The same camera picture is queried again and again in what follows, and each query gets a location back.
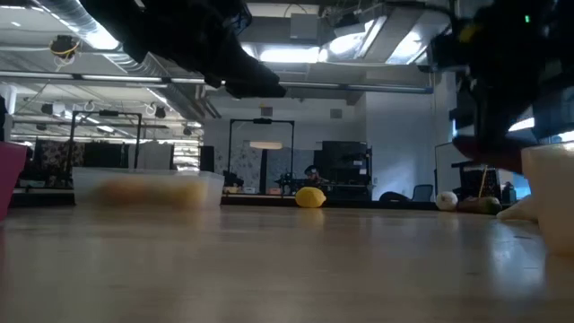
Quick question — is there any black equipment cabinet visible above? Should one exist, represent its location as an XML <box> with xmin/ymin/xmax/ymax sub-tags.
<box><xmin>312</xmin><ymin>140</ymin><xmax>374</xmax><ymax>202</ymax></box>

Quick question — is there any red chili pepper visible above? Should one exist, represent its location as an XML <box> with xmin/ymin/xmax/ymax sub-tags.
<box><xmin>456</xmin><ymin>196</ymin><xmax>503</xmax><ymax>216</ymax></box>

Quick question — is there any dark bottle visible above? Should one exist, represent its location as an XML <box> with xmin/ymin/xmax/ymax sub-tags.
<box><xmin>500</xmin><ymin>180</ymin><xmax>517</xmax><ymax>206</ymax></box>

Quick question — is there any black chair back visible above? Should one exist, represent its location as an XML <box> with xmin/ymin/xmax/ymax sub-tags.
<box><xmin>378</xmin><ymin>191</ymin><xmax>414</xmax><ymax>204</ymax></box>

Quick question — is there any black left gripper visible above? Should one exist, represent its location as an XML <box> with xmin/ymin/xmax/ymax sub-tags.
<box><xmin>129</xmin><ymin>0</ymin><xmax>288</xmax><ymax>100</ymax></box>

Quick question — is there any pink plastic tray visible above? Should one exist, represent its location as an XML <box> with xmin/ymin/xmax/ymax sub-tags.
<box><xmin>0</xmin><ymin>141</ymin><xmax>29</xmax><ymax>222</ymax></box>

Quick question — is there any dark patterned panel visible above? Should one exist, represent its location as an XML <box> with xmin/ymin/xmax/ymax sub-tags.
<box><xmin>31</xmin><ymin>139</ymin><xmax>131</xmax><ymax>179</ymax></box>

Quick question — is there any black-framed blue tray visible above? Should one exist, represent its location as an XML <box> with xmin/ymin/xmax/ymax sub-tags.
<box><xmin>8</xmin><ymin>187</ymin><xmax>535</xmax><ymax>212</ymax></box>

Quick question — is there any yellow cable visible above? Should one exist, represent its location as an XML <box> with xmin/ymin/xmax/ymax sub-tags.
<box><xmin>478</xmin><ymin>166</ymin><xmax>490</xmax><ymax>198</ymax></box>

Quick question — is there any whiteboard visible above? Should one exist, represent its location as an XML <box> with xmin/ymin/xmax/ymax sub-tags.
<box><xmin>433</xmin><ymin>141</ymin><xmax>490</xmax><ymax>199</ymax></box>

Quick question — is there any grey office chair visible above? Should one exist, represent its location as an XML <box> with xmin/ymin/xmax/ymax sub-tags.
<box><xmin>411</xmin><ymin>183</ymin><xmax>435</xmax><ymax>204</ymax></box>

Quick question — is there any black cart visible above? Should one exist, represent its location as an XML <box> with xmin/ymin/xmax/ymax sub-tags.
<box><xmin>450</xmin><ymin>160</ymin><xmax>502</xmax><ymax>198</ymax></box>

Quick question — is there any long grey metal pipe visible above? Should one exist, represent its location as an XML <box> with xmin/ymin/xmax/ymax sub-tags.
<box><xmin>133</xmin><ymin>75</ymin><xmax>435</xmax><ymax>95</ymax></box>

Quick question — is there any black rig frame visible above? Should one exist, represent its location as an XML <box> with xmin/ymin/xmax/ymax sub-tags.
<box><xmin>228</xmin><ymin>118</ymin><xmax>296</xmax><ymax>195</ymax></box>
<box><xmin>68</xmin><ymin>110</ymin><xmax>144</xmax><ymax>179</ymax></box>

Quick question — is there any white light bar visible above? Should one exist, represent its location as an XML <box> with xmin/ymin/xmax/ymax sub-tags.
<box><xmin>248</xmin><ymin>140</ymin><xmax>285</xmax><ymax>151</ymax></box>

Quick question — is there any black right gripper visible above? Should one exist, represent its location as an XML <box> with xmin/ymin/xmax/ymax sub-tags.
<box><xmin>430</xmin><ymin>0</ymin><xmax>546</xmax><ymax>145</ymax></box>

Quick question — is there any black speaker box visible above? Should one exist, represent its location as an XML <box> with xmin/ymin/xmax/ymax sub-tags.
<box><xmin>198</xmin><ymin>144</ymin><xmax>216</xmax><ymax>173</ymax></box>

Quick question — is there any orange plastic tray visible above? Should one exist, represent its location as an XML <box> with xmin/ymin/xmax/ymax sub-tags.
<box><xmin>520</xmin><ymin>142</ymin><xmax>574</xmax><ymax>258</ymax></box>

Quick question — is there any person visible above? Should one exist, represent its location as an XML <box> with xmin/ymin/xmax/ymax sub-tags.
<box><xmin>302</xmin><ymin>164</ymin><xmax>331</xmax><ymax>188</ymax></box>

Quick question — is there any clear plastic bin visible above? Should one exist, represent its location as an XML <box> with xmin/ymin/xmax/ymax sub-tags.
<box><xmin>71</xmin><ymin>167</ymin><xmax>226</xmax><ymax>211</ymax></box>

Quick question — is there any grey metal unit box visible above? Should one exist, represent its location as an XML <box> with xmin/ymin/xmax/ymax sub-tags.
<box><xmin>289</xmin><ymin>13</ymin><xmax>320</xmax><ymax>44</ymax></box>

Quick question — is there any white cabinet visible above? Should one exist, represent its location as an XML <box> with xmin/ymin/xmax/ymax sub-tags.
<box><xmin>128</xmin><ymin>141</ymin><xmax>176</xmax><ymax>172</ymax></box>

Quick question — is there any yellow lemon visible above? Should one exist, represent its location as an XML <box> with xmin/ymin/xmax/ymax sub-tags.
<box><xmin>294</xmin><ymin>186</ymin><xmax>327</xmax><ymax>209</ymax></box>

